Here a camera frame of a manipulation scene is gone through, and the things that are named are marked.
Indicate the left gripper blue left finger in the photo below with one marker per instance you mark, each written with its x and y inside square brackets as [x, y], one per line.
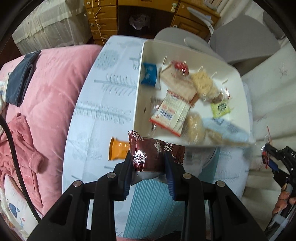
[125, 177]

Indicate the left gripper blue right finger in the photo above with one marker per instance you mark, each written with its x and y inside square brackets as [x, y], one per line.
[174, 177]

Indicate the orange snack packet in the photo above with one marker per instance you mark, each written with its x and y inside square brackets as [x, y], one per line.
[118, 149]

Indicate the dark red snowflake snack packet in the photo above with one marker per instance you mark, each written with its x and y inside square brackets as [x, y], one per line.
[148, 153]

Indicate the red white Lipo cracker pack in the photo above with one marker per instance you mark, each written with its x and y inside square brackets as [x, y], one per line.
[171, 113]

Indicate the light blue zip bag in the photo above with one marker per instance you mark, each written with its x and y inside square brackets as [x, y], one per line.
[221, 130]

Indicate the yellow green snack packet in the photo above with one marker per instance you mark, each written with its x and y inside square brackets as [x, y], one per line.
[220, 109]

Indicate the mixed nuts clear packet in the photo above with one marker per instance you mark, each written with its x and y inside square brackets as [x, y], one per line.
[223, 95]

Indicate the blue foil snack packet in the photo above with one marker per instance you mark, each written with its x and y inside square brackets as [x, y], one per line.
[150, 74]

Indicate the clear pack brown biscuits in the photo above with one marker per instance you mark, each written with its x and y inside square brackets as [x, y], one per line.
[180, 84]

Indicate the beige long biscuit bar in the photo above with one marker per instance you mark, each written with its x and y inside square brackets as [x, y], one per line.
[193, 130]

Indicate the person's right hand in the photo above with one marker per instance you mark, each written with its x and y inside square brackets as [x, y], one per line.
[283, 199]

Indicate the patterned blue white tablecloth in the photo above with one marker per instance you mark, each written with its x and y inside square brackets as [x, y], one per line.
[113, 101]

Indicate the white plastic storage bin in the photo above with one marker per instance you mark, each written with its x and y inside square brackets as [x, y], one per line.
[149, 98]

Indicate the pink fleece garment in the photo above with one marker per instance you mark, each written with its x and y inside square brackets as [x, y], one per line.
[29, 159]

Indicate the pink bed quilt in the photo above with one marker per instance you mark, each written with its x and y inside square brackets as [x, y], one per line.
[48, 106]

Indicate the floral white blanket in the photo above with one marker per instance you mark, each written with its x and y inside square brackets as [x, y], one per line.
[16, 208]

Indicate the grey office chair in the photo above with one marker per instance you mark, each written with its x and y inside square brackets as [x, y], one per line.
[243, 43]

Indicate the folded dark blue jeans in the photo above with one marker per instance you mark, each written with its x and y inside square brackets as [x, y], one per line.
[20, 78]

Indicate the wooden desk with drawers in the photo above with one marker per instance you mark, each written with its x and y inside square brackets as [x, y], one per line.
[145, 19]

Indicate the lace covered cabinet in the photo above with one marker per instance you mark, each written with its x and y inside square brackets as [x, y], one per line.
[53, 24]

